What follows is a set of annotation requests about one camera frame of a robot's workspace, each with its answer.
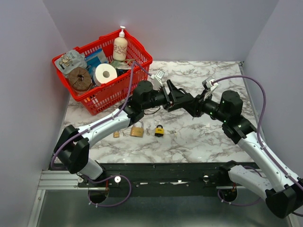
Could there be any white toilet paper roll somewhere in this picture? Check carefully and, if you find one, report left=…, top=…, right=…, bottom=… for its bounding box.
left=93, top=63, right=117, bottom=86

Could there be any grey cartoon pouch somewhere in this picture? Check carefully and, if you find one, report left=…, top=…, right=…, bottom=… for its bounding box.
left=54, top=50, right=87, bottom=75

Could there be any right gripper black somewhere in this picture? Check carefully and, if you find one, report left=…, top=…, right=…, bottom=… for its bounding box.
left=181, top=89, right=229, bottom=123

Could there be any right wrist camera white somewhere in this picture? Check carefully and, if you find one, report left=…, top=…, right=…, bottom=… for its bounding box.
left=202, top=77, right=219, bottom=101

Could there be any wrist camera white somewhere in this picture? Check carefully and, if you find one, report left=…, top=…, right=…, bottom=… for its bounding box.
left=151, top=70, right=166, bottom=90
left=202, top=77, right=219, bottom=101

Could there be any brown tape roll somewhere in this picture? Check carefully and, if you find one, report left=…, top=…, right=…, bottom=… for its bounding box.
left=67, top=67, right=93, bottom=93

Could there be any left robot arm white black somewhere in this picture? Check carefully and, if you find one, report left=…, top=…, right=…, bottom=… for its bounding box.
left=53, top=80, right=194, bottom=187

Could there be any small brass padlock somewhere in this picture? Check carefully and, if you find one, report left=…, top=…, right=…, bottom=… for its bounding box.
left=113, top=131, right=120, bottom=138

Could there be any green patterned packet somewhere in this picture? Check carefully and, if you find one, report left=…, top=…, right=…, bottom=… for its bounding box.
left=110, top=59, right=134, bottom=70

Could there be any red plastic basket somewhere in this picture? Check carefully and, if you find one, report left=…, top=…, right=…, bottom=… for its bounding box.
left=56, top=30, right=152, bottom=115

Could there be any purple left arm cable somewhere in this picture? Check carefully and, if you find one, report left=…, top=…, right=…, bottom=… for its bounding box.
left=51, top=61, right=154, bottom=208

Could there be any cream lotion pump bottle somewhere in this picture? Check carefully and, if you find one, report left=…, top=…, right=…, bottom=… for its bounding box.
left=113, top=26, right=128, bottom=61

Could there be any yellow padlock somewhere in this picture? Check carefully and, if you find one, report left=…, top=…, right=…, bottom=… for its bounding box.
left=154, top=124, right=164, bottom=137

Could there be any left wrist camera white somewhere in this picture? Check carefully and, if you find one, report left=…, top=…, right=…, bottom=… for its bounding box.
left=151, top=70, right=166, bottom=90

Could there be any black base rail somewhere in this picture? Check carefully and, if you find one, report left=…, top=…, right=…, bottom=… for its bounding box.
left=47, top=162, right=247, bottom=197

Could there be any large brass padlock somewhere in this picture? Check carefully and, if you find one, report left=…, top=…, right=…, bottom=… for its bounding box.
left=130, top=120, right=144, bottom=138

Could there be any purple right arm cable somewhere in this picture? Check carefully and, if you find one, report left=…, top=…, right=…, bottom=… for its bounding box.
left=212, top=75, right=303, bottom=217

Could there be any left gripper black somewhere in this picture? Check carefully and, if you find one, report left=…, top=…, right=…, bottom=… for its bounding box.
left=143, top=80, right=192, bottom=113

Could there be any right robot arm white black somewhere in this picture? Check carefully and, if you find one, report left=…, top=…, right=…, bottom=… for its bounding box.
left=185, top=90, right=303, bottom=218

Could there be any yellow padlock key bunch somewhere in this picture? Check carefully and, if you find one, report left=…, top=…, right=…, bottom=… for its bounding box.
left=167, top=130, right=178, bottom=138

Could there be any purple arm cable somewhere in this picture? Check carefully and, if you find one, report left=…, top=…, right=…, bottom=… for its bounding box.
left=51, top=61, right=154, bottom=208
left=212, top=75, right=303, bottom=217

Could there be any blue plastic package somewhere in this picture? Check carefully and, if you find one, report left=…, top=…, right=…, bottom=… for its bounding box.
left=85, top=48, right=109, bottom=69

